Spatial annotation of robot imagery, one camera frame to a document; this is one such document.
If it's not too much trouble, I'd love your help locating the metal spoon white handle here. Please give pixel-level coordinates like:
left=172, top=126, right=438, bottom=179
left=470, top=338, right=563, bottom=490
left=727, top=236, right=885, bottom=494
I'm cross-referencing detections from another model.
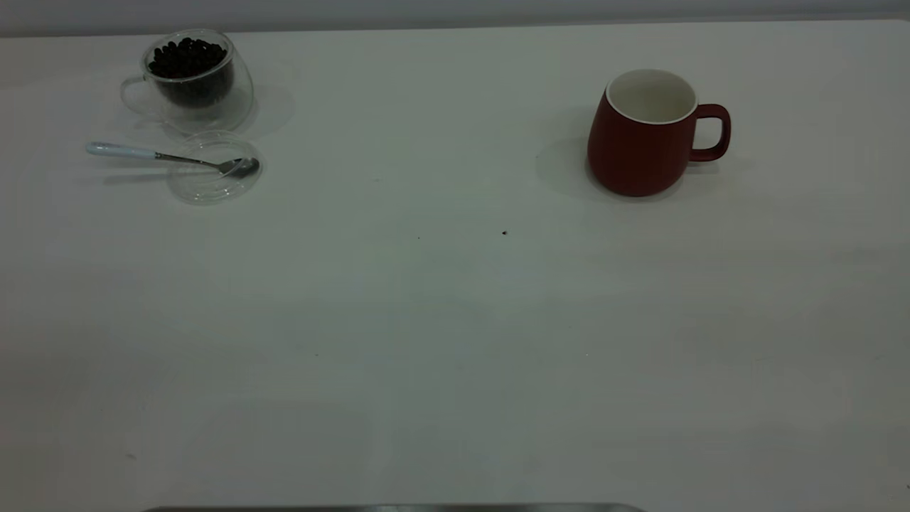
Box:
left=85, top=142, right=261, bottom=178

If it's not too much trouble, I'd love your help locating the red ceramic mug white inside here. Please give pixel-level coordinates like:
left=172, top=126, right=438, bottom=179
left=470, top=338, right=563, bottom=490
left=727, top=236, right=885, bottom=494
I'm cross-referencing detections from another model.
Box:
left=587, top=68, right=732, bottom=198

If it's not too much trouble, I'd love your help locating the clear double-wall glass cup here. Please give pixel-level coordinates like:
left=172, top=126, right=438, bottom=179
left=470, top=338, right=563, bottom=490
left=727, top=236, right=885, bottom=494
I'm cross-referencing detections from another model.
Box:
left=119, top=28, right=255, bottom=136

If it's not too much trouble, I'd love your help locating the coffee beans pile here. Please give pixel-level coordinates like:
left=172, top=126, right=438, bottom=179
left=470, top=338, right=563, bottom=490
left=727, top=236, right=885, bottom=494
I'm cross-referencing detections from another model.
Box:
left=147, top=37, right=235, bottom=109

